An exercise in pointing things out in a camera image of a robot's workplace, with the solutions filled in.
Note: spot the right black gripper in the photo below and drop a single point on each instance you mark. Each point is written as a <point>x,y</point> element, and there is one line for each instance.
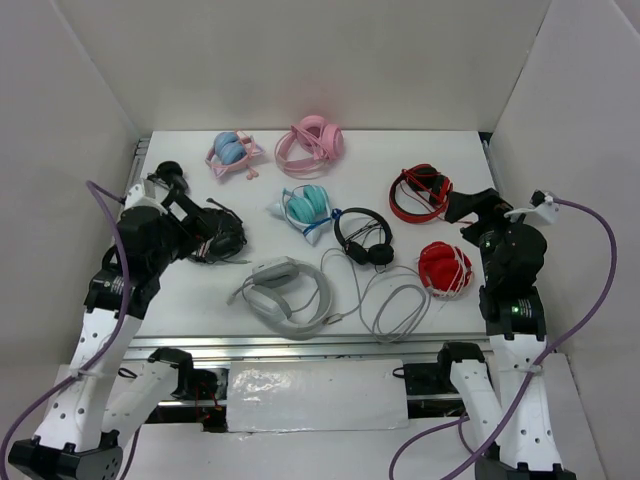
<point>489,205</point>

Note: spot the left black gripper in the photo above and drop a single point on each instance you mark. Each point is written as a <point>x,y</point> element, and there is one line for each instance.
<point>196,231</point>

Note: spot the grey over-ear headphones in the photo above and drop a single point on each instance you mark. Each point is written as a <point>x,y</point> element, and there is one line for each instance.
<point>259,291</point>

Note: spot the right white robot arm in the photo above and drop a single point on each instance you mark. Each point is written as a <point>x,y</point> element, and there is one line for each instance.
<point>509,409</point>

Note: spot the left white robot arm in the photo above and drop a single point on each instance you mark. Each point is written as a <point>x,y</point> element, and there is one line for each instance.
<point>77,429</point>

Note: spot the small black headphones left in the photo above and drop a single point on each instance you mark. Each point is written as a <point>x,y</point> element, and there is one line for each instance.
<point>169,175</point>

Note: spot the red black headphones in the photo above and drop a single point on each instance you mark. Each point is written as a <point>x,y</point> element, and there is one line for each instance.
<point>427,186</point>

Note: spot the red folded headphones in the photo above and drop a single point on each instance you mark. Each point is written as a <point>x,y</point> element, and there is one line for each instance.
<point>445,270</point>

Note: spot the pink blue cat-ear headphones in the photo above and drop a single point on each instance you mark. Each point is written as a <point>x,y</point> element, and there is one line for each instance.
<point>233,151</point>

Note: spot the black on-ear headphones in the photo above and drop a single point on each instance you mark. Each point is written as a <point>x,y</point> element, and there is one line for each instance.
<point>369,244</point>

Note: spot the teal cat-ear headphones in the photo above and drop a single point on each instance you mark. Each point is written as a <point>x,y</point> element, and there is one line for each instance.
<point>306,208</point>

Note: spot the pink over-ear headphones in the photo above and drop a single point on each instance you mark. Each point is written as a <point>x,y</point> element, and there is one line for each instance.
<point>322,140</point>

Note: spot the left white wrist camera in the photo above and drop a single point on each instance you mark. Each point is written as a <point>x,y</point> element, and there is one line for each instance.
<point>142,194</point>

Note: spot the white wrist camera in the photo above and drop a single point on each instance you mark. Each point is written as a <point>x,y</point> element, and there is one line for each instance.
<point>542,210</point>
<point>142,194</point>

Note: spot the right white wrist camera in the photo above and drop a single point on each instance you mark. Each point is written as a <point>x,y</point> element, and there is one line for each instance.
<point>542,210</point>

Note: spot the aluminium front rail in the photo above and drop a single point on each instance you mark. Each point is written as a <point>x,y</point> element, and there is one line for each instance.
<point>263,348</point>

